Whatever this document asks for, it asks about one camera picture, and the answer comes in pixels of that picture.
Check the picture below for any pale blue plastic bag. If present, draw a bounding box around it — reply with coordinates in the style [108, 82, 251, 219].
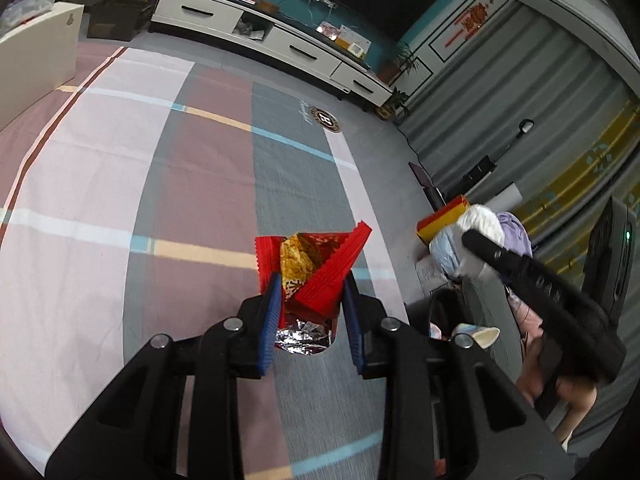
[429, 225, 463, 276]

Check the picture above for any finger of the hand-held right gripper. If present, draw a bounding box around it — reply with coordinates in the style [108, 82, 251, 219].
[461, 229, 628, 386]
[535, 337, 568, 418]

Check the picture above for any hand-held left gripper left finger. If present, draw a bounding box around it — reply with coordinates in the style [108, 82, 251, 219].
[45, 274, 283, 480]

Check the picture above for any white ribbed cloth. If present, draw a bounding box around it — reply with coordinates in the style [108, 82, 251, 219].
[457, 203, 506, 281]

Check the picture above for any yellow white box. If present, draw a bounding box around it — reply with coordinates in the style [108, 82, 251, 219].
[335, 24, 371, 58]

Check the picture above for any yellow red box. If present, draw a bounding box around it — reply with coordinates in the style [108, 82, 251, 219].
[416, 195, 471, 246]

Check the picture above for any tall potted plant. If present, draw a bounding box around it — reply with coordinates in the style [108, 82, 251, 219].
[377, 42, 418, 86]

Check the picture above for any clear storage box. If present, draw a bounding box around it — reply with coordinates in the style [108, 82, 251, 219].
[0, 0, 57, 36]

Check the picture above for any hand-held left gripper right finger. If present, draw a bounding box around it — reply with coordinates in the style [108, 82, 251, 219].
[342, 277, 576, 480]

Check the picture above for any red paper wall decoration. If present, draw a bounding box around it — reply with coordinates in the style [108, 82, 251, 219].
[445, 2, 493, 48]

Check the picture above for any white TV cabinet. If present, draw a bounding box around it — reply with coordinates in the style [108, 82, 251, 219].
[150, 0, 396, 108]

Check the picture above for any white paper cup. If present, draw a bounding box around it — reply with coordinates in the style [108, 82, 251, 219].
[452, 324, 501, 351]

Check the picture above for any small potted plant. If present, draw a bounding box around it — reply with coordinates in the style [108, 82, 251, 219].
[375, 87, 411, 121]

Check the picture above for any grey curtain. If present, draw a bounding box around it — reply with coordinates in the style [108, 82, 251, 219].
[400, 0, 640, 261]

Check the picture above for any red foil snack wrapper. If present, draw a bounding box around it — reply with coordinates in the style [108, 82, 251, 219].
[254, 220, 375, 356]

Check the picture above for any purple cloth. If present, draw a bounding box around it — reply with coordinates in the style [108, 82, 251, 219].
[497, 211, 533, 258]

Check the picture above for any white panel box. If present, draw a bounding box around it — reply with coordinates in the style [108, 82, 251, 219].
[0, 1, 86, 131]

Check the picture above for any stick vacuum cleaner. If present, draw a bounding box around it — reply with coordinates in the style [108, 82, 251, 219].
[462, 119, 536, 186]

